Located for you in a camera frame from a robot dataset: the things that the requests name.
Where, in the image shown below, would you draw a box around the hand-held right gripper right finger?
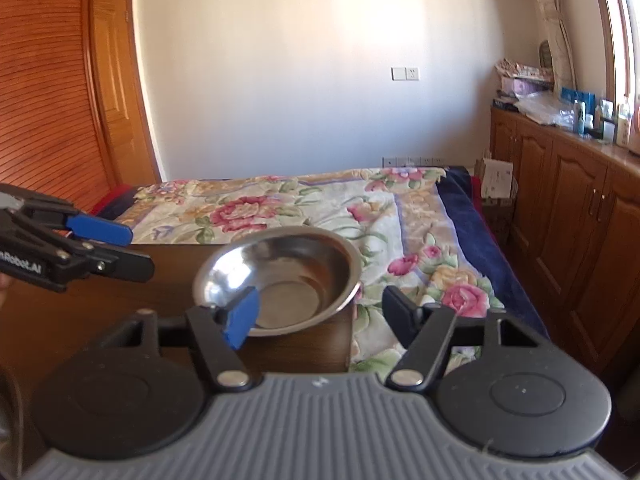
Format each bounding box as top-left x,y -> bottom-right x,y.
382,287 -> 546,392

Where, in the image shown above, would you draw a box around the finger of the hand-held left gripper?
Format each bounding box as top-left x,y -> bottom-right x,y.
65,214 -> 134,246
80,242 -> 155,284

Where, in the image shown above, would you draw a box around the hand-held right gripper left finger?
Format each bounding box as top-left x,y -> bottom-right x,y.
101,287 -> 261,392

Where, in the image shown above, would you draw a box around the large steel bowl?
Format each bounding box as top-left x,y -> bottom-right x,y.
192,225 -> 364,337

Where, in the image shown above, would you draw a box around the red cloth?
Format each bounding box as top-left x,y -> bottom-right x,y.
91,183 -> 137,220

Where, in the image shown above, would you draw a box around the dark blue blanket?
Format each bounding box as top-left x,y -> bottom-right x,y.
434,165 -> 552,342

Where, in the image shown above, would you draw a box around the wooden door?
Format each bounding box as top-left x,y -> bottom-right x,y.
92,0 -> 164,187

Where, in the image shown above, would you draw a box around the floral bed blanket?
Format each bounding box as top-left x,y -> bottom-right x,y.
116,167 -> 507,375

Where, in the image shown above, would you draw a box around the wooden louvered wardrobe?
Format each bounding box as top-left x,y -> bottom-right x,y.
0,0 -> 122,215

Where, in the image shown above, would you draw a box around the cardboard box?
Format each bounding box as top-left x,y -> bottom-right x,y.
473,158 -> 515,206

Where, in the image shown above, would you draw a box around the wooden cabinet row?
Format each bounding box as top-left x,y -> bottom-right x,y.
489,106 -> 640,378

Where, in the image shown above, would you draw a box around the clear plastic bags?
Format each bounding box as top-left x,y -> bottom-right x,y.
514,92 -> 577,127

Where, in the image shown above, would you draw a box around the stack of printed boxes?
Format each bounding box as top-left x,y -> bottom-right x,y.
494,58 -> 556,99

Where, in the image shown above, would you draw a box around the blue box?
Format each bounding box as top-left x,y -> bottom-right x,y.
560,87 -> 597,135

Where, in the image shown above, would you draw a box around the white bottle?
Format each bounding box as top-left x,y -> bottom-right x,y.
615,94 -> 632,149

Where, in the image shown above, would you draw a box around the patterned curtain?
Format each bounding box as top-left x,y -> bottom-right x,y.
524,0 -> 577,95

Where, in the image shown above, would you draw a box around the wall outlet strip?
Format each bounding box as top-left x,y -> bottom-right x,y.
382,156 -> 445,168

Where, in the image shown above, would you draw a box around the wooden window frame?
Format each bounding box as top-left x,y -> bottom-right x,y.
589,0 -> 640,107

